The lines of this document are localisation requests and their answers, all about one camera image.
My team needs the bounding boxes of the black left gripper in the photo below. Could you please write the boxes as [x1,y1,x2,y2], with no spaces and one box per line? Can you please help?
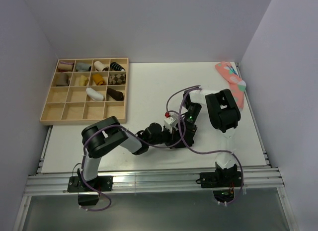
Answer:
[148,125,183,150]

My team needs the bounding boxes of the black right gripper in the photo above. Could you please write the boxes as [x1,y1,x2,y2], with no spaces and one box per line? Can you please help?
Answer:
[176,103,202,146]

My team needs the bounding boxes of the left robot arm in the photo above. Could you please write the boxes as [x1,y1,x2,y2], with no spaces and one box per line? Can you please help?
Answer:
[79,116,178,191]

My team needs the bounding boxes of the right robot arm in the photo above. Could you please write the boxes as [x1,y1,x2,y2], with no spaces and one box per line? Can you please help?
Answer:
[181,87,241,186]

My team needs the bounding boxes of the dark brown rolled sock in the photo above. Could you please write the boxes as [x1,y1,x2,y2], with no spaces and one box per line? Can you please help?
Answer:
[107,88,124,101]

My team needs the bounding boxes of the pink patterned sock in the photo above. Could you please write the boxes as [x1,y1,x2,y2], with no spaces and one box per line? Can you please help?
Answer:
[215,62,246,111]

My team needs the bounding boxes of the brown checkered rolled sock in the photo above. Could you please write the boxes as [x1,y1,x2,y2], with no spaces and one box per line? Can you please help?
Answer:
[108,74,126,85]

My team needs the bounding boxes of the black white striped rolled sock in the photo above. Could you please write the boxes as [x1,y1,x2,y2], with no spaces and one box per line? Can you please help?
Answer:
[110,62,125,72]

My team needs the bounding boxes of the mustard yellow rolled sock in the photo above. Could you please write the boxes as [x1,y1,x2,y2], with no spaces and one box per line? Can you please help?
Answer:
[92,74,106,86]

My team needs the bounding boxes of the wooden compartment tray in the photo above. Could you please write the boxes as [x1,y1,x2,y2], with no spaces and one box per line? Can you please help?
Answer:
[40,58,130,125]

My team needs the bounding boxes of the white brown rolled sock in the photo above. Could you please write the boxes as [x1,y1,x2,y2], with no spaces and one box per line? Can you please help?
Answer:
[94,61,109,72]

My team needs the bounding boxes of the cream rolled sock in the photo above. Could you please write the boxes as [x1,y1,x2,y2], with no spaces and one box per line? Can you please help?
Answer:
[74,75,89,86]

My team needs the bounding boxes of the grey blue rolled sock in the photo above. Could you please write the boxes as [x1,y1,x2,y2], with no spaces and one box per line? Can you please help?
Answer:
[75,62,91,72]

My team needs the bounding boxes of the taupe rolled sock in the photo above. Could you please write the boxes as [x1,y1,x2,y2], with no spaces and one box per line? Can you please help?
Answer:
[56,74,70,86]

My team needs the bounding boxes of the beige purple rolled sock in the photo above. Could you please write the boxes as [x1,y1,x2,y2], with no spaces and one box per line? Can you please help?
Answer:
[58,61,74,71]

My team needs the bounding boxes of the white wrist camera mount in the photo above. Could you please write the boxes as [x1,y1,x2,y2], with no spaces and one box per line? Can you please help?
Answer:
[164,116,179,134]

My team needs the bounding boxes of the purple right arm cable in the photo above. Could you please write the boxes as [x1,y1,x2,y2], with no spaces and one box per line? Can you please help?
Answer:
[165,85,244,206]

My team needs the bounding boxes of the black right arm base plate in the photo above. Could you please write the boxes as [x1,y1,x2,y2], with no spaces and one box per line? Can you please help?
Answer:
[196,170,242,188]

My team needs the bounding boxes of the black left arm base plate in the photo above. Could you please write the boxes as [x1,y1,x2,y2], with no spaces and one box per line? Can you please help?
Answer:
[67,176,113,193]

